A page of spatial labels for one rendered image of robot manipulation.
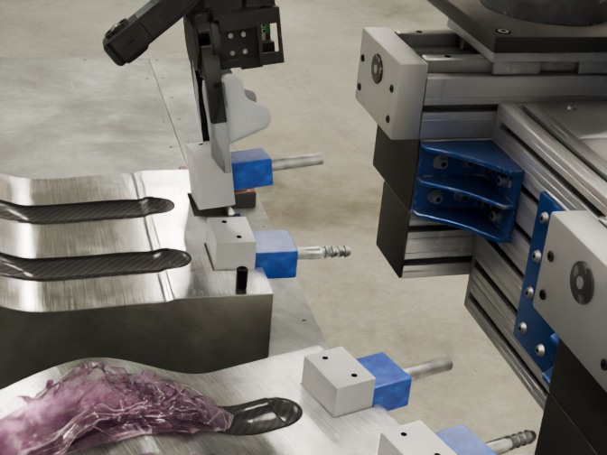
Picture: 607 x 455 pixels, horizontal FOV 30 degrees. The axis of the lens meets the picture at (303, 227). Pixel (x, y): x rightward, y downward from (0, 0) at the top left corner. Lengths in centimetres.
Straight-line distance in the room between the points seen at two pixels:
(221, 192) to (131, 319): 19
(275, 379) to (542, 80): 55
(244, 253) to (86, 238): 15
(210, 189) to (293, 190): 221
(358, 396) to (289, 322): 23
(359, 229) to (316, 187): 28
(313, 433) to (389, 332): 179
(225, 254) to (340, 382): 18
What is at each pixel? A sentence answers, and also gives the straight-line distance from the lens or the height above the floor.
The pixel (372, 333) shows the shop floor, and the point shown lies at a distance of 263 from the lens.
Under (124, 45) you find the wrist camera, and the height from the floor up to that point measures 105.
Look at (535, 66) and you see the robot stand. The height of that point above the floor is 99.
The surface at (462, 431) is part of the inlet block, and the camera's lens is 87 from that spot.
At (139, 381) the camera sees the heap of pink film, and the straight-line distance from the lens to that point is 82.
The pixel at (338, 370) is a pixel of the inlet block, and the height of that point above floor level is 88.
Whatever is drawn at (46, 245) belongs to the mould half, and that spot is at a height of 88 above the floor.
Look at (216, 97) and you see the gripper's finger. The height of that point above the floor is 101.
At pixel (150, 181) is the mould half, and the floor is 89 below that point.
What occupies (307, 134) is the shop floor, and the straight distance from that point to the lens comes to 369.
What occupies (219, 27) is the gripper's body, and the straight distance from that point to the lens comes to 104.
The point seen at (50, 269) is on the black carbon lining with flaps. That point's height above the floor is 88.
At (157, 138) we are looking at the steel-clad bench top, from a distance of 150.
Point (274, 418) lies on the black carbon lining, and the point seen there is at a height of 85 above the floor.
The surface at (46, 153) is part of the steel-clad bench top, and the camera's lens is 145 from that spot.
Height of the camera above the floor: 137
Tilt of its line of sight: 27 degrees down
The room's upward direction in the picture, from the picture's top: 5 degrees clockwise
